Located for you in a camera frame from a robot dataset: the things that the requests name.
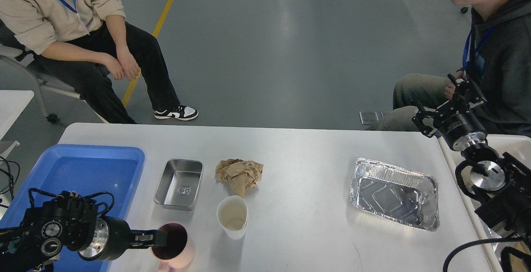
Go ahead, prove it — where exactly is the grey office chair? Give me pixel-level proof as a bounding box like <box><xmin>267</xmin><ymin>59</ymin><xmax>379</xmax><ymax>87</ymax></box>
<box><xmin>0</xmin><ymin>21</ymin><xmax>85</xmax><ymax>124</ymax></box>

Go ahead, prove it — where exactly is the person in beige hoodie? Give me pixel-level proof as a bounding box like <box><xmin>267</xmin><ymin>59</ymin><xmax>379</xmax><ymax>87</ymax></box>
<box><xmin>1</xmin><ymin>0</ymin><xmax>198</xmax><ymax>124</ymax></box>

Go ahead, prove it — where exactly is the blue plastic tray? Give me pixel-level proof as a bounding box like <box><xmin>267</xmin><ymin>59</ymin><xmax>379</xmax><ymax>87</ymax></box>
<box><xmin>0</xmin><ymin>144</ymin><xmax>145</xmax><ymax>272</ymax></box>

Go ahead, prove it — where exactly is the stainless steel rectangular tray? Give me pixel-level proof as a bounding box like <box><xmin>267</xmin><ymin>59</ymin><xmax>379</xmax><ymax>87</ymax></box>
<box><xmin>153</xmin><ymin>159</ymin><xmax>203</xmax><ymax>211</ymax></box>

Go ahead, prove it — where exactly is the black cable bundle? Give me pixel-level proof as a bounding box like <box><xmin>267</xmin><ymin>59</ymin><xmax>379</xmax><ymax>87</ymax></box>
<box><xmin>0</xmin><ymin>156</ymin><xmax>20</xmax><ymax>208</ymax></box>

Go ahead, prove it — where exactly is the white side table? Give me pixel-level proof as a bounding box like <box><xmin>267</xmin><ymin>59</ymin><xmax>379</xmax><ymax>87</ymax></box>
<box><xmin>0</xmin><ymin>90</ymin><xmax>34</xmax><ymax>138</ymax></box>

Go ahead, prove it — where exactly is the pink mug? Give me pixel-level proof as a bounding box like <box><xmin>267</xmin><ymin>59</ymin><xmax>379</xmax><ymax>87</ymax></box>
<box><xmin>151</xmin><ymin>222</ymin><xmax>195</xmax><ymax>272</ymax></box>

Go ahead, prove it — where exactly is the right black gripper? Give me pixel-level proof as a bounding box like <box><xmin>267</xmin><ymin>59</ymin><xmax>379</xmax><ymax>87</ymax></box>
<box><xmin>412</xmin><ymin>74</ymin><xmax>487</xmax><ymax>151</ymax></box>

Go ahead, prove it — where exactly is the person in grey hoodie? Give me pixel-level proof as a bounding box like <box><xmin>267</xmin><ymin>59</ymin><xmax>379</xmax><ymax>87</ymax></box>
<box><xmin>368</xmin><ymin>0</ymin><xmax>531</xmax><ymax>137</ymax></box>

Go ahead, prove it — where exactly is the crumpled brown paper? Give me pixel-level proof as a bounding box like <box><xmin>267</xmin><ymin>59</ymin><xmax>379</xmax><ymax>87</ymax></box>
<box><xmin>215</xmin><ymin>159</ymin><xmax>264</xmax><ymax>199</ymax></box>

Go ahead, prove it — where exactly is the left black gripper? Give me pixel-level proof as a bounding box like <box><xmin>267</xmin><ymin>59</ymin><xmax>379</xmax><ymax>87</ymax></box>
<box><xmin>78</xmin><ymin>216</ymin><xmax>168</xmax><ymax>261</ymax></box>

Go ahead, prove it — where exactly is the white paper cup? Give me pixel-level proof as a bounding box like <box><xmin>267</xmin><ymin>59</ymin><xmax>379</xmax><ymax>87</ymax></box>
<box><xmin>216</xmin><ymin>195</ymin><xmax>249</xmax><ymax>240</ymax></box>

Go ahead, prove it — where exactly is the aluminium foil tray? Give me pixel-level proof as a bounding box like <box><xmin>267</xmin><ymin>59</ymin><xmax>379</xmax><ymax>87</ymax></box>
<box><xmin>350</xmin><ymin>158</ymin><xmax>440</xmax><ymax>232</ymax></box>

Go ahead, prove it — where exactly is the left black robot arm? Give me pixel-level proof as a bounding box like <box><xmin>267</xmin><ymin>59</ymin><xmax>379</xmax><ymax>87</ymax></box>
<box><xmin>1</xmin><ymin>188</ymin><xmax>169</xmax><ymax>272</ymax></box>

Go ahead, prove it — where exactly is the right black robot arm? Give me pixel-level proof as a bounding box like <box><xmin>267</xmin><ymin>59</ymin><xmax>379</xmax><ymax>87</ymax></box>
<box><xmin>412</xmin><ymin>74</ymin><xmax>531</xmax><ymax>272</ymax></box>

